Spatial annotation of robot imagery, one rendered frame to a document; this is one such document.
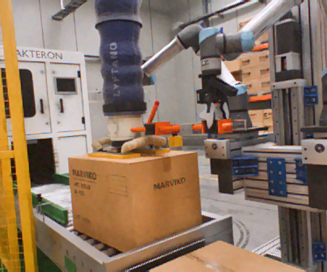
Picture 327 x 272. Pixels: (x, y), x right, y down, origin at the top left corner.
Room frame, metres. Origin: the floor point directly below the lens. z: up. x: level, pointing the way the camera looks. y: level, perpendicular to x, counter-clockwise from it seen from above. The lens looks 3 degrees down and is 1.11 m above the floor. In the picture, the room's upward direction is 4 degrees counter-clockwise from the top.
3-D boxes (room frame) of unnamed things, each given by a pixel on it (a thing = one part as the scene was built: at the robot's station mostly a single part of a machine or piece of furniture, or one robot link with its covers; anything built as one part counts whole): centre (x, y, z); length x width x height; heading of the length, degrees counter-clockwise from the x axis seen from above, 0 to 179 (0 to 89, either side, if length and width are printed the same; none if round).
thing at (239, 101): (1.66, -0.40, 1.20); 0.13 x 0.12 x 0.14; 161
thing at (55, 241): (2.07, 0.94, 0.50); 2.31 x 0.05 x 0.19; 37
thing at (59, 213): (2.39, 1.11, 0.60); 1.60 x 0.10 x 0.09; 37
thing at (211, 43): (1.17, -0.20, 1.38); 0.09 x 0.08 x 0.11; 87
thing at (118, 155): (1.54, 0.26, 0.97); 0.34 x 0.10 x 0.05; 41
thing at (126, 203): (1.60, 0.19, 0.75); 0.60 x 0.40 x 0.40; 41
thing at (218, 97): (1.17, -0.19, 1.22); 0.09 x 0.08 x 0.12; 41
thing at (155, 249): (1.33, -0.02, 0.58); 0.70 x 0.03 x 0.06; 127
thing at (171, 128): (1.54, -0.03, 1.07); 0.93 x 0.30 x 0.04; 41
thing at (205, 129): (1.15, -0.20, 1.07); 0.08 x 0.07 x 0.05; 41
